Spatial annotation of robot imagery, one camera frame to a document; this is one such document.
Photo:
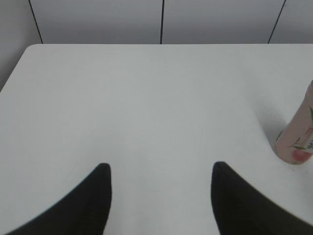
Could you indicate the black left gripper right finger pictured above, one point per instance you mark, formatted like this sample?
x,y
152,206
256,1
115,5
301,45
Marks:
x,y
239,209

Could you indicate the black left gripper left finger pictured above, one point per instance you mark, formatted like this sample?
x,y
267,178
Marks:
x,y
83,211

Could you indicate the peach oolong tea bottle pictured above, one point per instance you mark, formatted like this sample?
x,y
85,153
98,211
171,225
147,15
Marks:
x,y
294,145

